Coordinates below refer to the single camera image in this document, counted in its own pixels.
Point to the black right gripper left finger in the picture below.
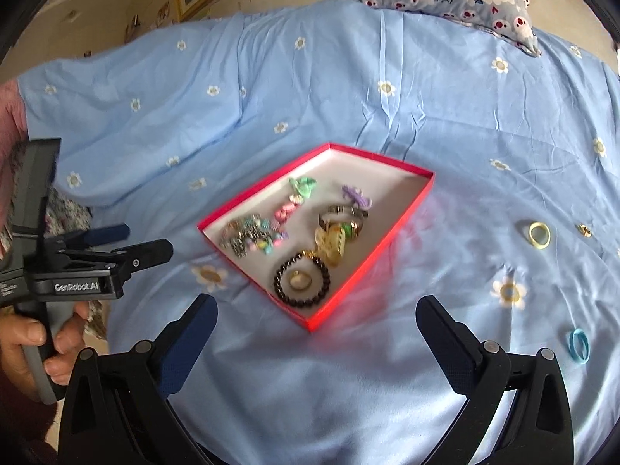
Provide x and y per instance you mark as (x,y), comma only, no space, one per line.
(116,409)

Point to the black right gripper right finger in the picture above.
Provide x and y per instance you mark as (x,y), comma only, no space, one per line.
(538,428)

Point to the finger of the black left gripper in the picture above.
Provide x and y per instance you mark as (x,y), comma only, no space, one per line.
(141,257)
(87,239)

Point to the red jewelry box tray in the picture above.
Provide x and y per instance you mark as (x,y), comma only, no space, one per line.
(307,233)

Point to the person's left hand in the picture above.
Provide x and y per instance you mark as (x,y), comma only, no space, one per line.
(18,331)

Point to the pink flower hair clip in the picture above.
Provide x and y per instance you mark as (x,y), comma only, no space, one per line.
(287,209)

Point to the light blue floral bedsheet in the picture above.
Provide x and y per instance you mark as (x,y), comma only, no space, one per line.
(519,237)

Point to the amber hair claw clip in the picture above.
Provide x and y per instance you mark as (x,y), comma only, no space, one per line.
(330,244)

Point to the metal mesh band watch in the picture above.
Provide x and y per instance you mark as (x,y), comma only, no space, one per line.
(349,218)

